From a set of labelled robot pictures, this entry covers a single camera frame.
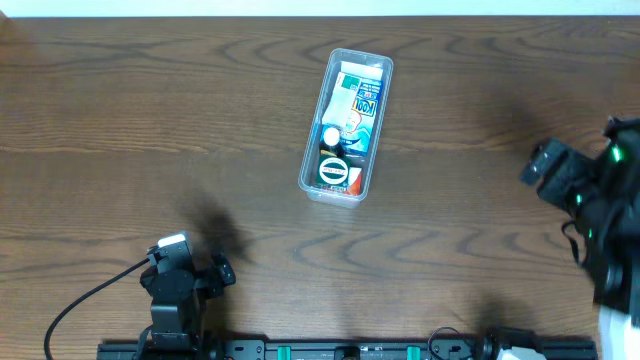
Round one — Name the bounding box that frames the clear plastic container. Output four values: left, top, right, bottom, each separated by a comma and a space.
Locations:
298, 48, 394, 208

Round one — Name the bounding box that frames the dark cough syrup bottle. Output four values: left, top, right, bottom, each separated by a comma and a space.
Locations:
320, 127, 344, 158

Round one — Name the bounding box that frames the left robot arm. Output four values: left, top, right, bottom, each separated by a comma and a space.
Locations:
133, 250, 236, 359

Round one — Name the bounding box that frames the blue cooling patch packet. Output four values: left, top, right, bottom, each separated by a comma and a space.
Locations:
341, 79, 383, 157

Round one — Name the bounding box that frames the left black cable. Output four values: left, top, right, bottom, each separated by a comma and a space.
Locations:
43, 257, 151, 360

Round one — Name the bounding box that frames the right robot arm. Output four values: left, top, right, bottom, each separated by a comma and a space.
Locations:
520, 139, 639, 360

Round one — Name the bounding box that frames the red Panadol box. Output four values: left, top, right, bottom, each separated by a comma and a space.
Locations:
316, 167, 362, 196

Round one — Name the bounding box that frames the green Zam-Buk box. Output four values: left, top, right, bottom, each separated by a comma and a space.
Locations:
316, 155, 350, 188

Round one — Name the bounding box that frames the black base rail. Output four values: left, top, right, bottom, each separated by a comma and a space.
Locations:
96, 327, 599, 360

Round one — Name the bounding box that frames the white green medicine box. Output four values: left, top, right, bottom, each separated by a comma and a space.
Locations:
322, 72, 362, 129

